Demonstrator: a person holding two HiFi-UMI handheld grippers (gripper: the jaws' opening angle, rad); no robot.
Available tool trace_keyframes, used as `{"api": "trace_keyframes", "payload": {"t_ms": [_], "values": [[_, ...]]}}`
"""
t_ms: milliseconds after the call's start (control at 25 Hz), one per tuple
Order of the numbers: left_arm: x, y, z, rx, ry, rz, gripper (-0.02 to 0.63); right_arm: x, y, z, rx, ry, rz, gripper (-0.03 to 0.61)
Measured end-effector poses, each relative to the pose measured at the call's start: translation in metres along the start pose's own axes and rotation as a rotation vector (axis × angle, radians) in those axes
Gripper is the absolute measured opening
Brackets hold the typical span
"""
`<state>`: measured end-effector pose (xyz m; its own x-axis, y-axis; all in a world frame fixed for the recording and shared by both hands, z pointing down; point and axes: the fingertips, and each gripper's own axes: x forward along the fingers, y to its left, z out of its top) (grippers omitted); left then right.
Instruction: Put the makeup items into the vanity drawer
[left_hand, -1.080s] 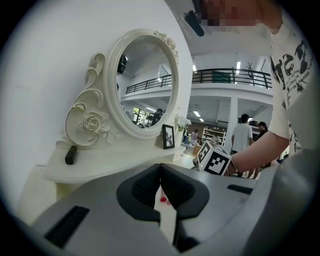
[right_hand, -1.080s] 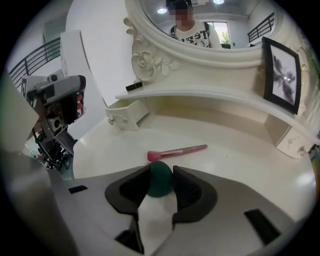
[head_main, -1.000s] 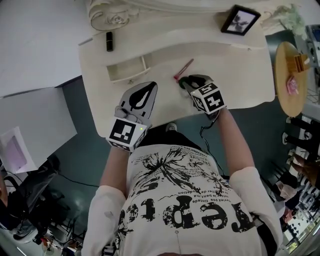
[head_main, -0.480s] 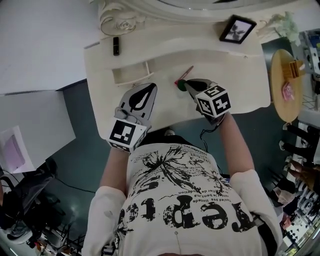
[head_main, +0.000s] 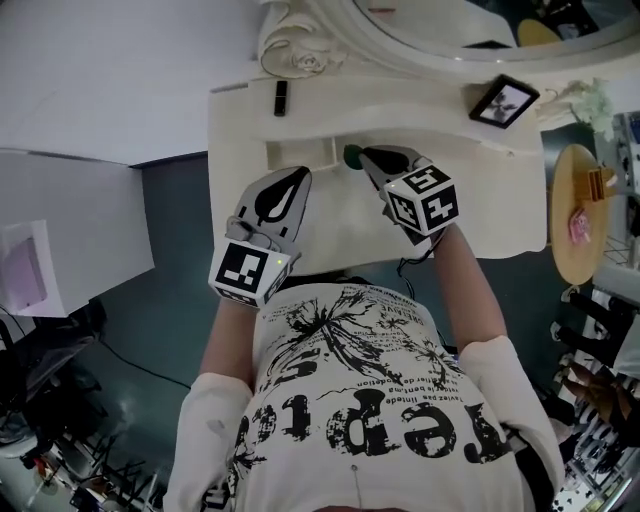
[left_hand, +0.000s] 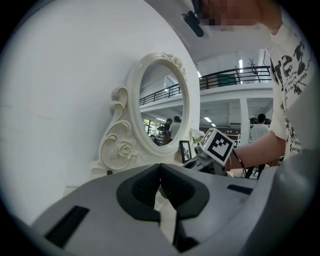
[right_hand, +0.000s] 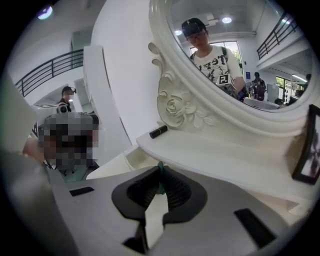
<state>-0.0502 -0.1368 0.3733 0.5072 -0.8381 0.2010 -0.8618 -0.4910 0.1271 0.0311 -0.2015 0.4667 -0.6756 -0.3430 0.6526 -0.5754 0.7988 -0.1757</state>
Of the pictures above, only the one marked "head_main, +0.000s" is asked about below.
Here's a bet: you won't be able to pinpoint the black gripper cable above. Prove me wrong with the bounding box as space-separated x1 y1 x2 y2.
397 234 449 301

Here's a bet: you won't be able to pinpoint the wooden organizer box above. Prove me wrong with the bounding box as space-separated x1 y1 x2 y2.
573 164 621 204

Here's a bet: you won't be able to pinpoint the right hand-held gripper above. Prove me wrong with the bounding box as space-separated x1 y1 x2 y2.
360 144 461 252

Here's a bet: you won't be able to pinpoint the black picture frame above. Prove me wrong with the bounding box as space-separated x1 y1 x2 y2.
468 73 541 130

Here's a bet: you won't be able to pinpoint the person's right forearm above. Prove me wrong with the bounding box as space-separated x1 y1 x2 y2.
429 224 506 351

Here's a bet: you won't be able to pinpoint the round wooden side table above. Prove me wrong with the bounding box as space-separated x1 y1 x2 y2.
548 143 614 287

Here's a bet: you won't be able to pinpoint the cream ornate dressing table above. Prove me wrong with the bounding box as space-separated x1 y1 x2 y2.
207 0 640 276

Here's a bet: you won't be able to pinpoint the black floor cable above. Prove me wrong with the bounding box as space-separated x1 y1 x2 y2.
97 327 194 389

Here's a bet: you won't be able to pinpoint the white artificial flowers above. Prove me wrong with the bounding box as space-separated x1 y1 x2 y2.
542 78 614 136

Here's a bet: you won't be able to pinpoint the pink packet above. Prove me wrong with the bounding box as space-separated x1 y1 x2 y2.
568 209 591 244

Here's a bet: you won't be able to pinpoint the black lipstick tube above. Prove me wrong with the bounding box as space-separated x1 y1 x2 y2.
273 79 290 118

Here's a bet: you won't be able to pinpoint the person's left forearm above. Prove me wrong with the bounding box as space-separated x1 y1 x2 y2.
198 294 261 396

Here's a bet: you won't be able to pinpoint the small white drawer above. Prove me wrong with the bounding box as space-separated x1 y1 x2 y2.
264 137 339 172

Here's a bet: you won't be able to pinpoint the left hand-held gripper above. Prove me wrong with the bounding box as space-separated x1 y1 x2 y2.
208 166 315 309

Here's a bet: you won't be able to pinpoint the person's printed white shirt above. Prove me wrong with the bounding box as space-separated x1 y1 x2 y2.
164 282 566 512

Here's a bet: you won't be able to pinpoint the black metal stands clutter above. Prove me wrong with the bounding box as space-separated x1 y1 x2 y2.
0 299 171 512

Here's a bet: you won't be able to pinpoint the small green round object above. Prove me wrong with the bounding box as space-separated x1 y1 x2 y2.
343 143 369 171

